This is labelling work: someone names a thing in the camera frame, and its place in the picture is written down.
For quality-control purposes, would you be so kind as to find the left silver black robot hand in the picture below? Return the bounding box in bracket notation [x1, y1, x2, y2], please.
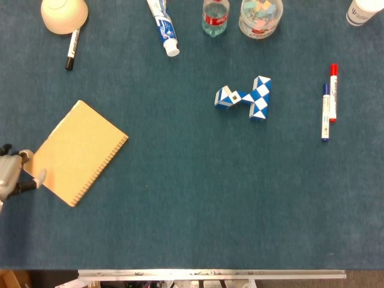
[0, 143, 48, 202]

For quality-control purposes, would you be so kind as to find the tan spiral notebook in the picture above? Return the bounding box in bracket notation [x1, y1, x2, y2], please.
[22, 100, 130, 208]

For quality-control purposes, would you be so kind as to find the wooden box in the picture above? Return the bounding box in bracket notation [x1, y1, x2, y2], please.
[0, 269, 32, 288]

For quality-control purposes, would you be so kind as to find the black whiteboard marker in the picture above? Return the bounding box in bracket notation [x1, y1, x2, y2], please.
[65, 28, 81, 71]

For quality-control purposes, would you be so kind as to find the cream upturned bowl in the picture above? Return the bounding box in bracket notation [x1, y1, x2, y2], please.
[40, 0, 89, 35]

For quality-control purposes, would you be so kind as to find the blue felt table cloth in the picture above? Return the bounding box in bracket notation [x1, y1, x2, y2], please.
[0, 0, 384, 271]

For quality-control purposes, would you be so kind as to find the blue white toothpaste tube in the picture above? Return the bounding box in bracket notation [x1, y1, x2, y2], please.
[146, 0, 181, 58]

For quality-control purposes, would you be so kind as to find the clear bottle with red label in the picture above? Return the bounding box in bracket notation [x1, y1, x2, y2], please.
[202, 0, 230, 38]

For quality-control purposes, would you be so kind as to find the blue white snake puzzle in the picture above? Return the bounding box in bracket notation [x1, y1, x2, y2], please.
[214, 75, 272, 122]

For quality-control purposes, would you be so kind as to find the clear jar of binder clips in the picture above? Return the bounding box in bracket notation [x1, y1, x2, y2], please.
[238, 0, 284, 40]

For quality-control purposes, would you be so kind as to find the blue whiteboard marker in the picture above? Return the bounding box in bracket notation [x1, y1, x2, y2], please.
[321, 83, 331, 142]

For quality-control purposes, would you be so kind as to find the red whiteboard marker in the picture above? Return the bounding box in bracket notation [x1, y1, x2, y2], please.
[329, 63, 339, 123]

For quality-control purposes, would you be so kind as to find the white paper cup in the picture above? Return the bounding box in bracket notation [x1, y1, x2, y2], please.
[346, 0, 384, 28]

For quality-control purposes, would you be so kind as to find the aluminium frame rail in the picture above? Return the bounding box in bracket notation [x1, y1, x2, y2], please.
[77, 269, 347, 281]

